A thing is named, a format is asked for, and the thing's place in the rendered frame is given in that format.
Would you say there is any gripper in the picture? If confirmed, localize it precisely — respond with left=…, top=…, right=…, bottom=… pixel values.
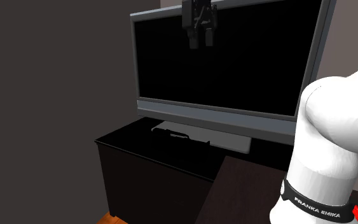
left=181, top=0, right=219, bottom=50

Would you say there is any black tv cabinet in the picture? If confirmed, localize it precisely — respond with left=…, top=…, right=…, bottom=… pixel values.
left=94, top=116, right=295, bottom=224

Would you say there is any black remote control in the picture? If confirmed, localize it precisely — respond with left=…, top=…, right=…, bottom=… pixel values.
left=150, top=126, right=211, bottom=153

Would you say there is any grey flat screen television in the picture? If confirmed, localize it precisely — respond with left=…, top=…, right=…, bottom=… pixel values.
left=130, top=0, right=338, bottom=155

